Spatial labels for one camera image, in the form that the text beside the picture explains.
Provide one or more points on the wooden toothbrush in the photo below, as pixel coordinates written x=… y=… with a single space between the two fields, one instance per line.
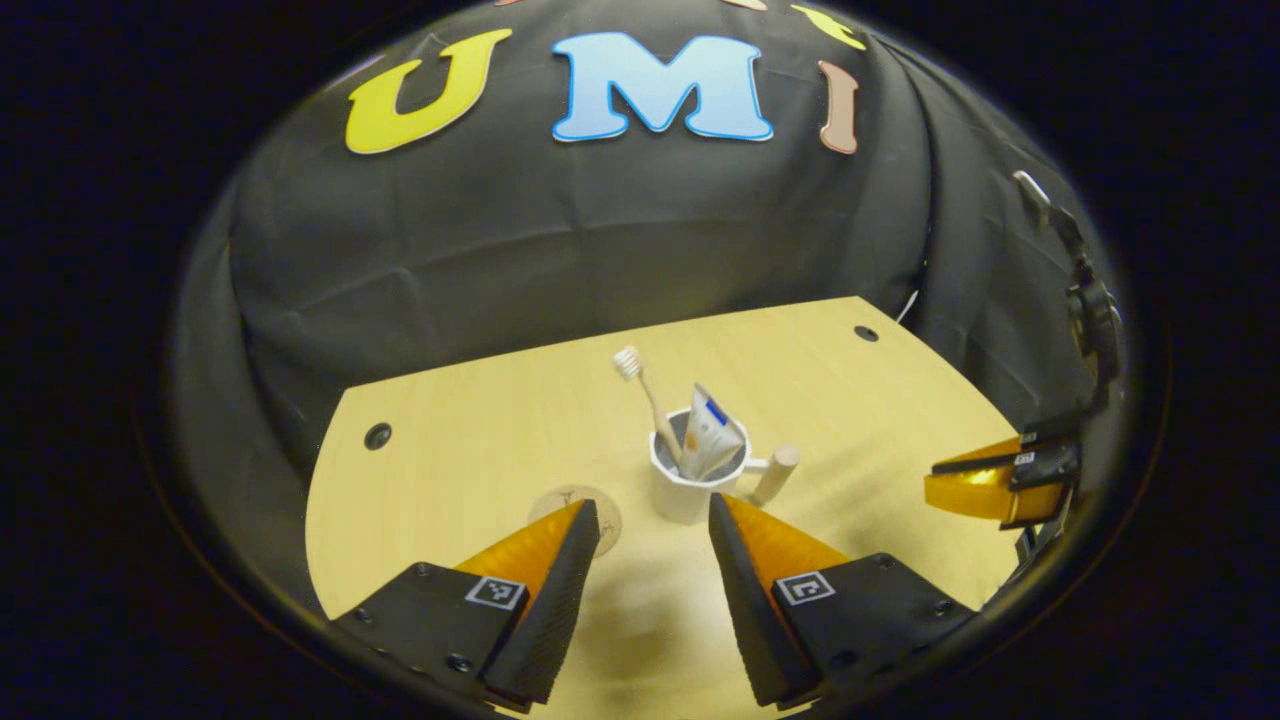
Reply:
x=650 y=395

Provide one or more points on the white toothpaste tube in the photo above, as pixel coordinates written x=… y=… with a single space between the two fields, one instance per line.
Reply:
x=710 y=440

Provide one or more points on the black backdrop cloth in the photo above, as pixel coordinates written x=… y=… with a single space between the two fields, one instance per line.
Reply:
x=600 y=230

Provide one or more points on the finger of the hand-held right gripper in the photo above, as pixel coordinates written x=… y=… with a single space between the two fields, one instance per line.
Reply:
x=980 y=495
x=985 y=462

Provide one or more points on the light wooden desktop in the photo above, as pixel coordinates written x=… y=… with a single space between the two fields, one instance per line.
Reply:
x=480 y=450

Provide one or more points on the round wooden coaster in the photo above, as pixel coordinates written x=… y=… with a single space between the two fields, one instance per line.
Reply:
x=611 y=530

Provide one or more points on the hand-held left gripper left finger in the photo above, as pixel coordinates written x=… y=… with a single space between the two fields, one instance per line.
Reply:
x=550 y=610

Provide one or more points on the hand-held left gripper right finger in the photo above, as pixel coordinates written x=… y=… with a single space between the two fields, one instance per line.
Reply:
x=745 y=600

